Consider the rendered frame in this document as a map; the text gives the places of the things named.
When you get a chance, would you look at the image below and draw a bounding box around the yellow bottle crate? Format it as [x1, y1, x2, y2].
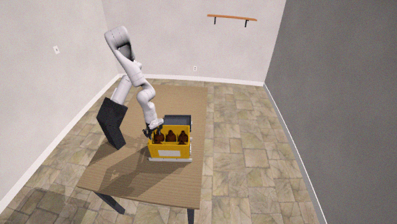
[149, 125, 190, 159]

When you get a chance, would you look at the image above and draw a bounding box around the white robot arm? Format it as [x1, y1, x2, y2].
[105, 26, 164, 129]

